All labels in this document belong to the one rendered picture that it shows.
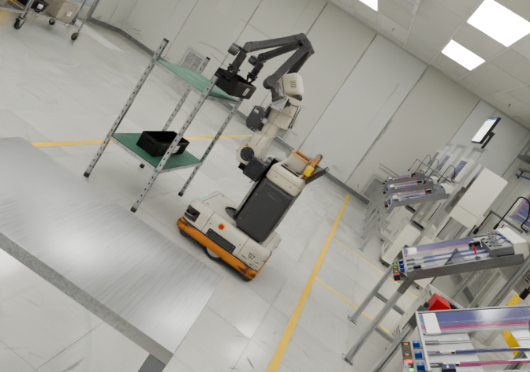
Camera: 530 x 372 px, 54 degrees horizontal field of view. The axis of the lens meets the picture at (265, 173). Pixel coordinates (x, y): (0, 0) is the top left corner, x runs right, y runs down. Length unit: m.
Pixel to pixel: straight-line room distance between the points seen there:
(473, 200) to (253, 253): 3.84
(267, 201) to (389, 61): 7.65
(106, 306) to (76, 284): 0.07
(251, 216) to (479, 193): 3.86
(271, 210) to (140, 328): 2.52
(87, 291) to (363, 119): 9.90
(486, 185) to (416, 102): 4.32
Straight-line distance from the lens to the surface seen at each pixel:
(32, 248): 1.13
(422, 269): 3.50
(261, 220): 3.54
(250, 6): 11.38
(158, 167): 3.52
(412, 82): 10.83
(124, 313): 1.09
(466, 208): 6.81
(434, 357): 2.34
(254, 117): 3.64
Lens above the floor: 1.36
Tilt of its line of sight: 11 degrees down
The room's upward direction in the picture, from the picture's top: 34 degrees clockwise
